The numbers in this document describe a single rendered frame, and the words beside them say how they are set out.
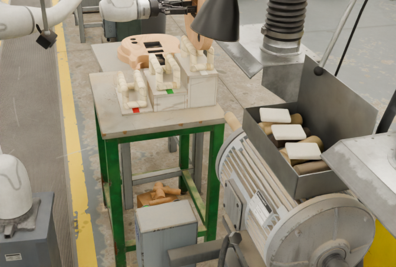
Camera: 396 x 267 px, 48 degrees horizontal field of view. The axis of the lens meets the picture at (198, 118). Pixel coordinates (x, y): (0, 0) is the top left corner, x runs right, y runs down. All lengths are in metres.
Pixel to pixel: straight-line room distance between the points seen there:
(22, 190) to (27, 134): 2.00
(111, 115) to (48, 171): 1.35
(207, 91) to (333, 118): 1.13
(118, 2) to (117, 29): 1.73
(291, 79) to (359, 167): 0.44
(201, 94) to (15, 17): 0.90
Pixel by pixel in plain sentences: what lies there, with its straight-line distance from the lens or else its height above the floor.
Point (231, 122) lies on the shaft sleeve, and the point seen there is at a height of 1.26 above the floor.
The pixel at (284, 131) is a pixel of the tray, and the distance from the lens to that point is 1.01.
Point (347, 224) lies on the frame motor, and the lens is 0.98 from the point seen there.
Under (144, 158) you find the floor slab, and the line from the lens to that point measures 3.34.
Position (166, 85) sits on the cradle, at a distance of 2.04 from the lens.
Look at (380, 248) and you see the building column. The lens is 2.41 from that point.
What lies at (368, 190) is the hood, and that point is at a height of 1.52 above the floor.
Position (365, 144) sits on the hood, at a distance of 0.84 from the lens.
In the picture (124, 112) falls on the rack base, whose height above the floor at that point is 0.94.
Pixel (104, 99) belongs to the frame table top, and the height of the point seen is 0.93.
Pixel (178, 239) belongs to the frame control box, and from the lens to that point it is 1.25.
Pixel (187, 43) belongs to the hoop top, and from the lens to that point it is 2.09.
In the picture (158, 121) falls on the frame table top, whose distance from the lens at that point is 2.00.
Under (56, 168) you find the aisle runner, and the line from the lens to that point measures 3.34.
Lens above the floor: 1.97
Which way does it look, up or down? 31 degrees down
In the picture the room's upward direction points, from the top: 2 degrees clockwise
